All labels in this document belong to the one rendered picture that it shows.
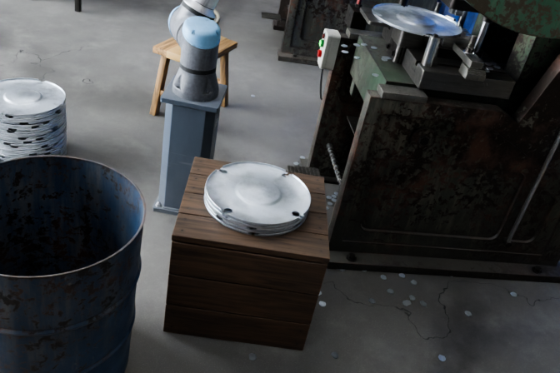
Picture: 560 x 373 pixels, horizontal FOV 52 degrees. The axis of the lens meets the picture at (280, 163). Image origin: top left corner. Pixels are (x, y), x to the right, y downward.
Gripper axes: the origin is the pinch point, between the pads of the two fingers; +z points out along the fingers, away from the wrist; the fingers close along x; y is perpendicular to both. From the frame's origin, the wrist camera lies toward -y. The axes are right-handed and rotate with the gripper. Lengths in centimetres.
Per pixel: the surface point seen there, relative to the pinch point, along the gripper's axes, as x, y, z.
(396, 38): -15.6, -26.2, 15.1
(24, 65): 157, 11, 82
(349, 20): 3.5, -1.2, 20.7
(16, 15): 202, 64, 81
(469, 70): -39, -42, 14
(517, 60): -53, -25, 14
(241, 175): 15, -79, 46
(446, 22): -29.7, -16.7, 9.5
